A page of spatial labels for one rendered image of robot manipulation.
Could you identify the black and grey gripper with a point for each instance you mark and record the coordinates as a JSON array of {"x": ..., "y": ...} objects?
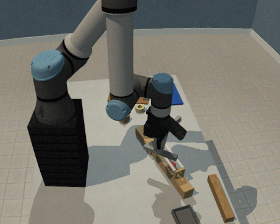
[{"x": 153, "y": 129}]

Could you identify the cream ring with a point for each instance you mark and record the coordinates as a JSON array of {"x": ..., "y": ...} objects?
[{"x": 139, "y": 108}]

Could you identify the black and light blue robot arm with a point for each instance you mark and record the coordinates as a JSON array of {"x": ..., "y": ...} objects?
[{"x": 51, "y": 69}]

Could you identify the brown wooden bar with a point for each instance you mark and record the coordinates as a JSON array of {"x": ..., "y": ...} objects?
[{"x": 220, "y": 198}]

